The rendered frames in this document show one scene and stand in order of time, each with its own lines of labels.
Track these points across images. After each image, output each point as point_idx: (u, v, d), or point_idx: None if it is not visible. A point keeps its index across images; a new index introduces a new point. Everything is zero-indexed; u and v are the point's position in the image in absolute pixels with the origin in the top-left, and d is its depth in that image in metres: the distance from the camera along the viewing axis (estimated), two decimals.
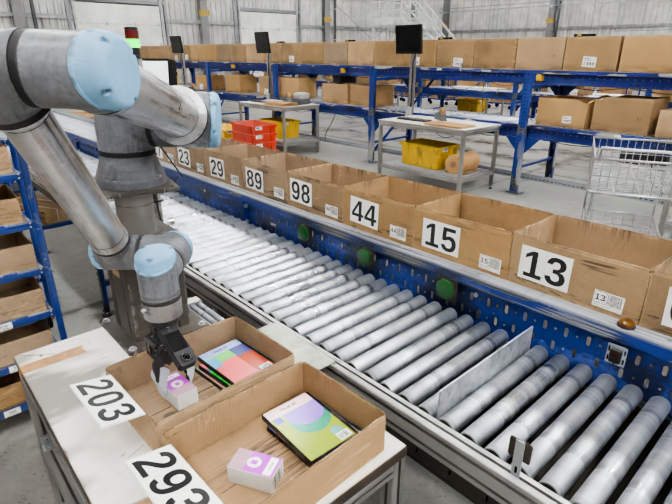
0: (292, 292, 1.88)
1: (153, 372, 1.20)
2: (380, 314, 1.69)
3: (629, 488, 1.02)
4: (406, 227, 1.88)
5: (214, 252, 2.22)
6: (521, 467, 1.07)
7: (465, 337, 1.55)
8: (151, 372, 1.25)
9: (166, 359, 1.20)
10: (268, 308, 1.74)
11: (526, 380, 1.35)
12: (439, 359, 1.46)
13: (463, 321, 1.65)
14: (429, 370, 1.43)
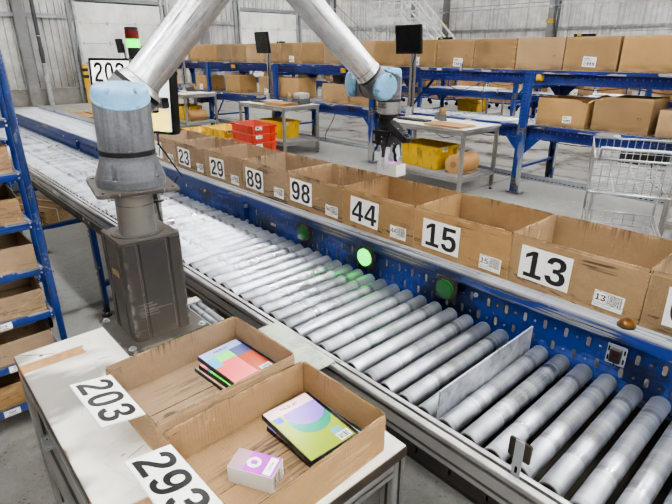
0: (292, 292, 1.88)
1: (381, 149, 1.91)
2: (380, 314, 1.69)
3: (629, 488, 1.02)
4: (406, 227, 1.88)
5: (214, 252, 2.22)
6: (521, 467, 1.07)
7: (465, 337, 1.55)
8: (375, 155, 1.97)
9: (389, 141, 1.91)
10: (268, 308, 1.74)
11: (526, 380, 1.35)
12: (439, 359, 1.46)
13: (463, 321, 1.65)
14: (429, 370, 1.43)
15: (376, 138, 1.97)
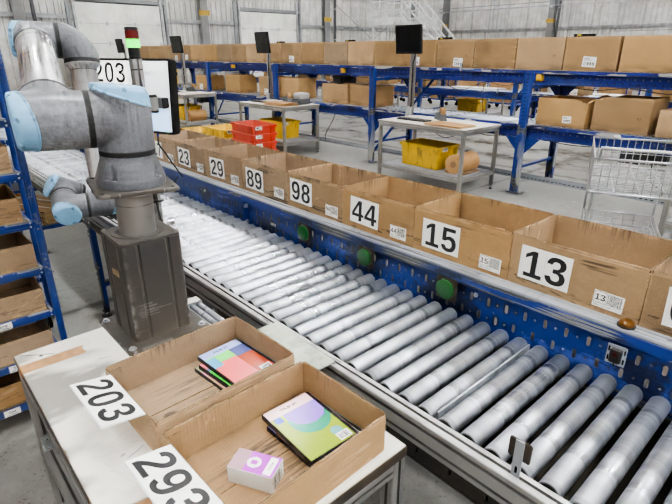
0: (292, 292, 1.88)
1: None
2: (380, 314, 1.69)
3: (629, 488, 1.02)
4: (406, 227, 1.88)
5: (214, 252, 2.22)
6: (521, 467, 1.07)
7: (465, 337, 1.55)
8: None
9: None
10: (268, 308, 1.74)
11: (526, 380, 1.35)
12: (439, 359, 1.46)
13: (463, 321, 1.65)
14: (429, 370, 1.43)
15: (113, 217, 2.02)
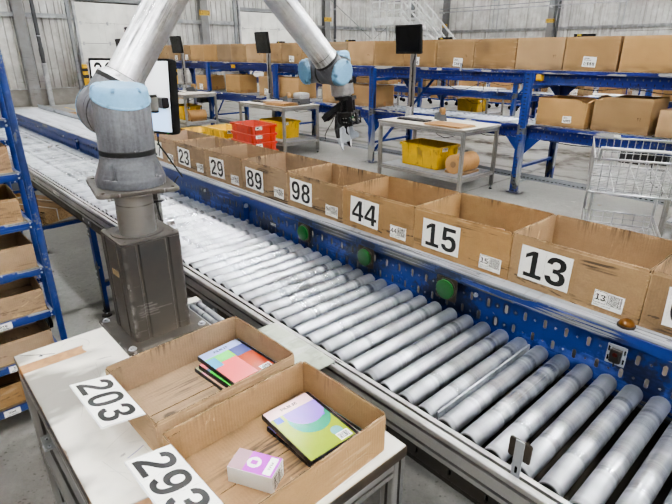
0: (292, 292, 1.88)
1: None
2: (380, 314, 1.69)
3: (629, 488, 1.02)
4: (406, 227, 1.88)
5: (214, 252, 2.22)
6: (521, 467, 1.07)
7: (465, 337, 1.55)
8: (358, 133, 2.06)
9: None
10: (268, 308, 1.74)
11: (526, 380, 1.35)
12: (439, 359, 1.46)
13: (463, 321, 1.65)
14: (429, 370, 1.43)
15: (357, 119, 2.01)
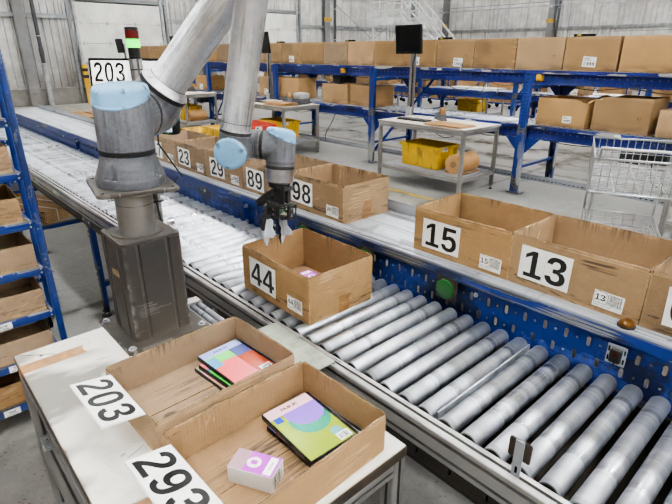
0: None
1: None
2: (380, 314, 1.69)
3: (629, 488, 1.02)
4: (302, 300, 1.61)
5: (214, 252, 2.22)
6: (521, 467, 1.07)
7: (465, 337, 1.55)
8: (291, 230, 1.65)
9: None
10: (268, 308, 1.74)
11: (526, 380, 1.35)
12: (439, 359, 1.46)
13: (463, 321, 1.65)
14: (429, 370, 1.43)
15: (289, 214, 1.60)
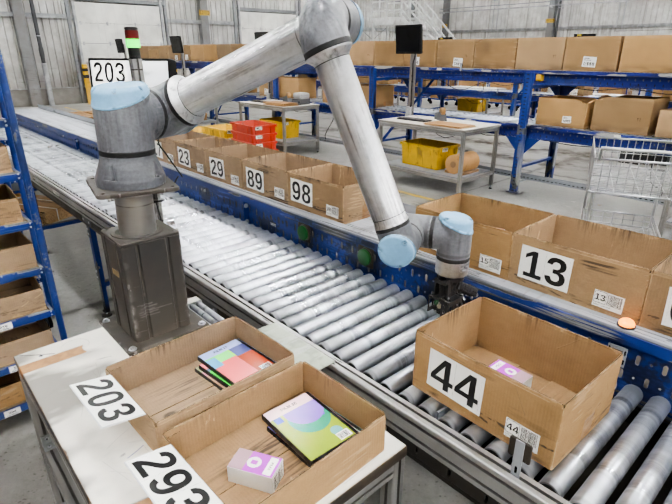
0: None
1: None
2: None
3: (629, 488, 1.02)
4: (541, 432, 1.05)
5: (214, 252, 2.22)
6: None
7: None
8: None
9: None
10: (264, 304, 1.75)
11: None
12: None
13: None
14: None
15: (441, 311, 1.38)
